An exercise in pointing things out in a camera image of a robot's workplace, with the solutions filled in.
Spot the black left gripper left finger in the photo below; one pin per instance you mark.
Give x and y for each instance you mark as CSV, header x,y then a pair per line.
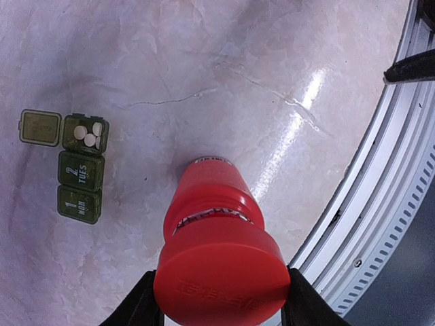
x,y
139,307

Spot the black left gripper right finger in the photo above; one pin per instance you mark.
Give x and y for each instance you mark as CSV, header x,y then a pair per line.
x,y
305,307

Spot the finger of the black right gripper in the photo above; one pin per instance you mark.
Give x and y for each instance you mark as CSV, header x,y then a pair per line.
x,y
416,68

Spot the red cylindrical can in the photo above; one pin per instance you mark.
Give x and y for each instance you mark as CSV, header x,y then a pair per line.
x,y
218,265

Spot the green pill organizer box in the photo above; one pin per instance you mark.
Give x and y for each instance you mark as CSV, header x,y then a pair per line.
x,y
81,163

